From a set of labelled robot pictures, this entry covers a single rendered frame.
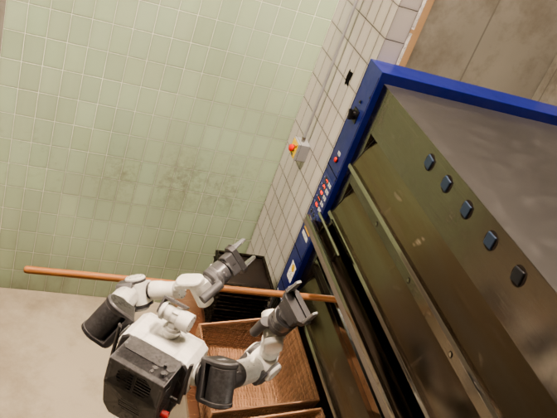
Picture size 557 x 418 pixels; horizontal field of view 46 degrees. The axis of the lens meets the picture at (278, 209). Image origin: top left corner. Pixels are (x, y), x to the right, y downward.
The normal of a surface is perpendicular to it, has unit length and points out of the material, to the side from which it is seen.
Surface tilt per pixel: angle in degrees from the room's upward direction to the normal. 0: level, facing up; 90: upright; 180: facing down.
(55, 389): 0
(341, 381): 70
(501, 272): 90
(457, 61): 90
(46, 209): 90
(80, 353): 0
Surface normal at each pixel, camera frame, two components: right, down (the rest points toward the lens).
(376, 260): -0.77, -0.41
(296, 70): 0.21, 0.56
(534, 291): -0.93, -0.14
